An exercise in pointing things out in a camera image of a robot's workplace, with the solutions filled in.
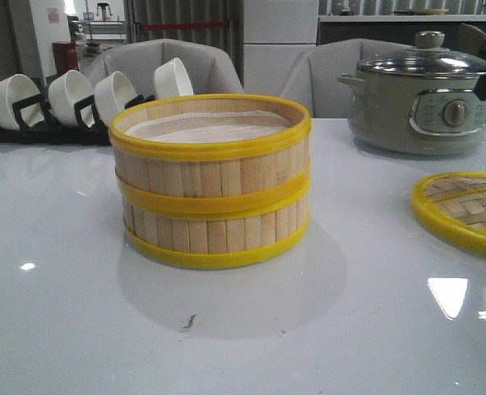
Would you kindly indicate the bamboo steamer lid yellow rim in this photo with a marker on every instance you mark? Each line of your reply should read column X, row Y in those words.
column 453, row 207

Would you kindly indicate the bamboo steamer top tier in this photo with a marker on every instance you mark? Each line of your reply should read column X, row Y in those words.
column 212, row 180

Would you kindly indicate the bamboo steamer tier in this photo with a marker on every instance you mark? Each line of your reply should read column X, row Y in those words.
column 220, row 243
column 212, row 180

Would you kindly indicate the glass pot lid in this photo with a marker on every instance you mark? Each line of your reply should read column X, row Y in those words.
column 426, row 59

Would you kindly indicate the grey-green electric cooking pot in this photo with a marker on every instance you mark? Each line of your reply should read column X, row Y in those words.
column 416, row 115

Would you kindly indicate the grey chair right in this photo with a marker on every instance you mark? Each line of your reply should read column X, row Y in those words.
column 313, row 79

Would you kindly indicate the white steamer liner cloth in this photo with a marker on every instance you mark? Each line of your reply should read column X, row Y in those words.
column 210, row 127

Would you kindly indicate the white bowl rightmost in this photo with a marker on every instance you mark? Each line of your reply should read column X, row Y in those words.
column 172, row 80

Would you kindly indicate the white bowl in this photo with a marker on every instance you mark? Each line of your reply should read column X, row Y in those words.
column 64, row 92
column 12, row 89
column 172, row 80
column 112, row 94

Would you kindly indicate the bamboo steamer bottom tier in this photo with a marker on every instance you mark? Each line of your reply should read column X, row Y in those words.
column 220, row 243

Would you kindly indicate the black dish rack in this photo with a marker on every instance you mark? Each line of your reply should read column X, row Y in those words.
column 89, row 129

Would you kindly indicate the white bowl leftmost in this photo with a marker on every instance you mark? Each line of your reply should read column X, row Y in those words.
column 12, row 89

